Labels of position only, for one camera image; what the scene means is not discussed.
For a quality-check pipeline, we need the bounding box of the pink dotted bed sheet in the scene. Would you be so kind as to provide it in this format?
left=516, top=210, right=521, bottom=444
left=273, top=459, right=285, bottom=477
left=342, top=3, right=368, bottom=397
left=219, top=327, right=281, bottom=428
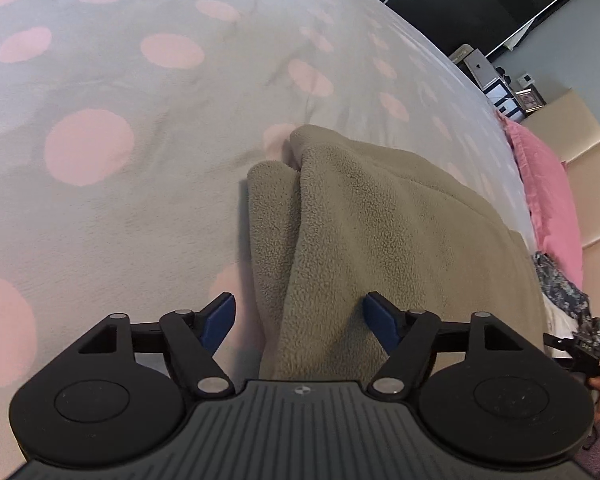
left=0, top=0, right=539, bottom=466

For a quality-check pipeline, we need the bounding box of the white cloth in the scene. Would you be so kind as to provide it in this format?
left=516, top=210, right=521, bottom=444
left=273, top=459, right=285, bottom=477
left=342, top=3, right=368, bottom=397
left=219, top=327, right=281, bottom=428
left=542, top=294, right=582, bottom=337

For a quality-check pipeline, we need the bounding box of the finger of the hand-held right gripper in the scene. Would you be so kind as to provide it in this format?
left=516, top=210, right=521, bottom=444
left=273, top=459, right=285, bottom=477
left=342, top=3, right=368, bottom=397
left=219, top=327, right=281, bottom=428
left=542, top=332, right=577, bottom=351

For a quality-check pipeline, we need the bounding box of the white nightstand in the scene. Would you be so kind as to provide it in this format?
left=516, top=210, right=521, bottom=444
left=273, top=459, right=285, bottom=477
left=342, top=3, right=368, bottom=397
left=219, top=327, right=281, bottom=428
left=452, top=45, right=526, bottom=122

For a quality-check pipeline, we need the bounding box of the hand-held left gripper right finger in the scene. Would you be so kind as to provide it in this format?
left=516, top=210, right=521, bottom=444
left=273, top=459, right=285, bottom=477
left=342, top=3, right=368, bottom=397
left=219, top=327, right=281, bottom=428
left=362, top=292, right=523, bottom=395

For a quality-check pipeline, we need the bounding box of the beige padded headboard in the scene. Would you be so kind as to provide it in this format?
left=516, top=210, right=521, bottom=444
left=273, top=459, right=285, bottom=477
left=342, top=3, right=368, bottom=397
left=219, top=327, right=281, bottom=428
left=522, top=87, right=600, bottom=250

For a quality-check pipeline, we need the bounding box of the dark floral garment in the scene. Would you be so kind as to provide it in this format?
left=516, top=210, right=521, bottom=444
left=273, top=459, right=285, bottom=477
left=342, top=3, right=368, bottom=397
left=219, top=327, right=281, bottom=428
left=532, top=252, right=600, bottom=343

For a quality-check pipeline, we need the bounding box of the pink pillow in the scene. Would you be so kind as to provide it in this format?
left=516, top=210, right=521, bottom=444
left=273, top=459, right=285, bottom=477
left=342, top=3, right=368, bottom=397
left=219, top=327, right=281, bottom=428
left=500, top=115, right=584, bottom=285

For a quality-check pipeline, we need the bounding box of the beige fleece hoodie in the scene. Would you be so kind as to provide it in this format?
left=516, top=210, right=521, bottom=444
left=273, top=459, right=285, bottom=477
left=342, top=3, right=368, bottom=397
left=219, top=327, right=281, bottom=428
left=246, top=124, right=552, bottom=382

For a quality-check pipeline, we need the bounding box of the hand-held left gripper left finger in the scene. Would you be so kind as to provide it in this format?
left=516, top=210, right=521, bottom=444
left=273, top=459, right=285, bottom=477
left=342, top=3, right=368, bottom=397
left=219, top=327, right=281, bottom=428
left=77, top=292, right=237, bottom=395

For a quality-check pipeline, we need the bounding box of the picture frame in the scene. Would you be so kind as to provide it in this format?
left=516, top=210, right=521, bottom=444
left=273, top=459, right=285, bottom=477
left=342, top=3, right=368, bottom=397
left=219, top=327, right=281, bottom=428
left=514, top=87, right=547, bottom=112

